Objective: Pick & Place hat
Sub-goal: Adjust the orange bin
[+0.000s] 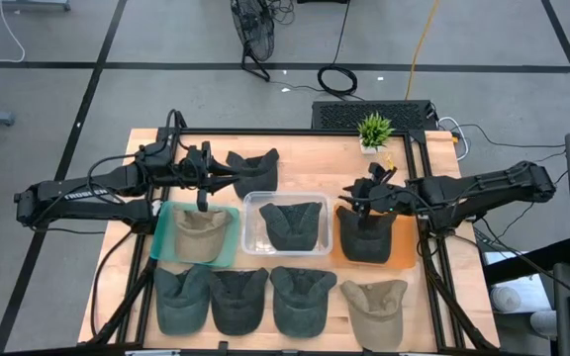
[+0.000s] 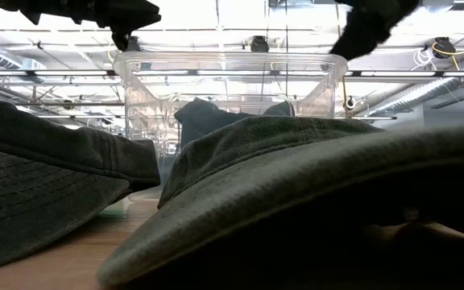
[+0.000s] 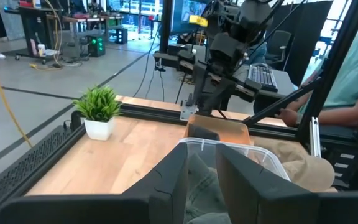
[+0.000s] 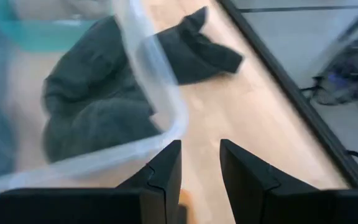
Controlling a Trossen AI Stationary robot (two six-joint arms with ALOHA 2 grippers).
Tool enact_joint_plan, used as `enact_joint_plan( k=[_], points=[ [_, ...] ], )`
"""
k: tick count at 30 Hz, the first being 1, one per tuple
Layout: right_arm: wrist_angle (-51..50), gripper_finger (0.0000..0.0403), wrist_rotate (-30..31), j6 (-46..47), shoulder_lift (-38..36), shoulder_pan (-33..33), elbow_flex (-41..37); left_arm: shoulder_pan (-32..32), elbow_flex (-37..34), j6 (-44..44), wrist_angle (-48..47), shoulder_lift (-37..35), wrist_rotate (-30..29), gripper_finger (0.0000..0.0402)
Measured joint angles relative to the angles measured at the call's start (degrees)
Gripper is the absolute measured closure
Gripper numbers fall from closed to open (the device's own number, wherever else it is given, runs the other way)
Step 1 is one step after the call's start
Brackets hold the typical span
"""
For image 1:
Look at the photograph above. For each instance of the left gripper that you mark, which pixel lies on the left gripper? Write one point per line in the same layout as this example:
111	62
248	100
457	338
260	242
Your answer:
196	168

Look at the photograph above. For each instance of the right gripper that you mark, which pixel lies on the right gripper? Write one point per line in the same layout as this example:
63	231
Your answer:
384	195

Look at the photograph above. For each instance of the black baseball cap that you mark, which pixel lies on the black baseball cap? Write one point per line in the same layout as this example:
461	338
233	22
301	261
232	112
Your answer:
366	242
255	178
238	306

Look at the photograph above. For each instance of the tan baseball cap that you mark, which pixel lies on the tan baseball cap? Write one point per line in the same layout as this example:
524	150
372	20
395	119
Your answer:
376	316
198	237

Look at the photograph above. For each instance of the dark green baseball cap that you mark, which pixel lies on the dark green baseball cap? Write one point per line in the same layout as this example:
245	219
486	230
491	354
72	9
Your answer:
181	306
290	230
300	306

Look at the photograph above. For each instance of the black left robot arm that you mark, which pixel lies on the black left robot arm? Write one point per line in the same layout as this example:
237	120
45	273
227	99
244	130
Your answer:
82	205

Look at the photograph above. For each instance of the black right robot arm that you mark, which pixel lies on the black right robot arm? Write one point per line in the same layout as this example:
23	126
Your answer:
488	185

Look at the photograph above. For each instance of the small green potted plant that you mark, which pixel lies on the small green potted plant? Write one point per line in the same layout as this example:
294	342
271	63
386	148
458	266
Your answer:
375	131

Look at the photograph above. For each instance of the orange plastic bin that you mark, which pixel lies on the orange plastic bin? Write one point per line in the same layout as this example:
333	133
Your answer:
406	242

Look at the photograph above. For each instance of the clear plastic bin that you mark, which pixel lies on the clear plastic bin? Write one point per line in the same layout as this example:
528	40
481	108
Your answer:
253	247

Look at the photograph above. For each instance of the black computer case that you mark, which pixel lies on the black computer case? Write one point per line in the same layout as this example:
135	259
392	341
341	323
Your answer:
339	115

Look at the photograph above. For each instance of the teal plastic bin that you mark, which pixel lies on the teal plastic bin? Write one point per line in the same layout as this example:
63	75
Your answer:
163	237

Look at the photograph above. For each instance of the black floor fan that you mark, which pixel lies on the black floor fan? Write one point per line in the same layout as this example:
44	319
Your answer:
255	29

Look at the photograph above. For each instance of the white shoe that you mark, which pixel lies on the white shoe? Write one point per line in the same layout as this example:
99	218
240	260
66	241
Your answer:
543	324
505	299

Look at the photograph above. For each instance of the black aluminium frame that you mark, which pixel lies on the black aluminium frame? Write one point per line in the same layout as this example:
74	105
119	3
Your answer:
290	131

